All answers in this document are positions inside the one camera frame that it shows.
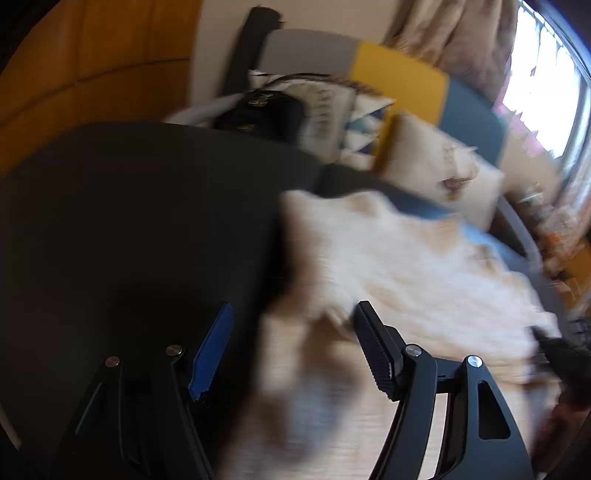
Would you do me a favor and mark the deer print cushion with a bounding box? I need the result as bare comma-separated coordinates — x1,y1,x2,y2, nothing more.
379,113,504,231

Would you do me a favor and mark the cream knitted sweater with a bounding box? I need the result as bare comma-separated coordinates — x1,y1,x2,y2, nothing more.
218,190,558,479

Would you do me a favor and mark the triangle pattern cushion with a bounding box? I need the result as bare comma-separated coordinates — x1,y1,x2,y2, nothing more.
249,70,396,171

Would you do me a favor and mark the beige curtain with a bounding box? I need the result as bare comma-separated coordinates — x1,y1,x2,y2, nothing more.
383,0,519,102

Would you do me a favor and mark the black leather handbag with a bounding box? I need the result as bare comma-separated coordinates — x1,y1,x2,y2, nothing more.
211,89,307,145

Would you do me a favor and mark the grey yellow blue sofa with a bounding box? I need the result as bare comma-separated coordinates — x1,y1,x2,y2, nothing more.
168,29,567,319

